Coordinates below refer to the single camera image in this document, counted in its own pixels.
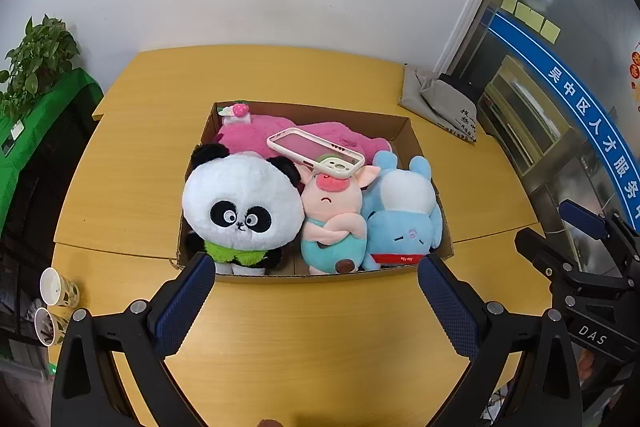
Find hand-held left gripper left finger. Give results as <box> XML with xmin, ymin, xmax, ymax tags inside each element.
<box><xmin>51</xmin><ymin>252</ymin><xmax>217</xmax><ymax>427</ymax></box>

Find pink bear plush toy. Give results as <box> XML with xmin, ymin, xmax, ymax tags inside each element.
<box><xmin>214</xmin><ymin>103</ymin><xmax>396</xmax><ymax>172</ymax></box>

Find pink pig plush toy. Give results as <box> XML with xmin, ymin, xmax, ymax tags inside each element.
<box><xmin>294</xmin><ymin>152</ymin><xmax>382</xmax><ymax>275</ymax></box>

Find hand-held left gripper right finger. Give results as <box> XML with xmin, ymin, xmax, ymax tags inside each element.
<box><xmin>416</xmin><ymin>253</ymin><xmax>585</xmax><ymax>427</ymax></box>

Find light blue plush toy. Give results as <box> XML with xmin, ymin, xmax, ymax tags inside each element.
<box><xmin>361</xmin><ymin>150</ymin><xmax>445</xmax><ymax>271</ymax></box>

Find large potted green plant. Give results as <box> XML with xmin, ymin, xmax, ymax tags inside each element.
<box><xmin>0</xmin><ymin>14</ymin><xmax>81</xmax><ymax>118</ymax></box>

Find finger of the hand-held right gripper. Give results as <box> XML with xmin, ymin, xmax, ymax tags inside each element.
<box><xmin>515</xmin><ymin>228</ymin><xmax>640</xmax><ymax>295</ymax></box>
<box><xmin>559</xmin><ymin>200</ymin><xmax>640</xmax><ymax>278</ymax></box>

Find blue banner strip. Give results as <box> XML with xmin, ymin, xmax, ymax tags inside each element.
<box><xmin>487</xmin><ymin>9</ymin><xmax>640</xmax><ymax>223</ymax></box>

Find panda plush toy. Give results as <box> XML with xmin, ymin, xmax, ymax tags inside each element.
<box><xmin>181</xmin><ymin>143</ymin><xmax>305</xmax><ymax>277</ymax></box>

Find wooden desktop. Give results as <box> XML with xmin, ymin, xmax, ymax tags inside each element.
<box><xmin>52</xmin><ymin>46</ymin><xmax>551</xmax><ymax>427</ymax></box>

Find green tablecloth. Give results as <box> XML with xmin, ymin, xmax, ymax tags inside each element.
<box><xmin>0</xmin><ymin>69</ymin><xmax>104</xmax><ymax>233</ymax></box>

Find white phone case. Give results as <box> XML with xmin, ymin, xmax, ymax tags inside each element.
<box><xmin>266</xmin><ymin>127</ymin><xmax>366</xmax><ymax>179</ymax></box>

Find printed paper cup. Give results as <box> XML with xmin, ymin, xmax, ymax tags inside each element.
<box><xmin>34</xmin><ymin>307</ymin><xmax>68</xmax><ymax>348</ymax></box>
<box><xmin>40</xmin><ymin>267</ymin><xmax>81</xmax><ymax>308</ymax></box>

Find grey cloth bag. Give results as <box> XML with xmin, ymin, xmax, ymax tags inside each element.
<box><xmin>398</xmin><ymin>63</ymin><xmax>483</xmax><ymax>146</ymax></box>

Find red window sticker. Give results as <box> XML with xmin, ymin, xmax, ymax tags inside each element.
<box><xmin>627</xmin><ymin>39</ymin><xmax>640</xmax><ymax>112</ymax></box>

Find cardboard box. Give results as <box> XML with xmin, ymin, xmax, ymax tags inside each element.
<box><xmin>176</xmin><ymin>101</ymin><xmax>455</xmax><ymax>284</ymax></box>

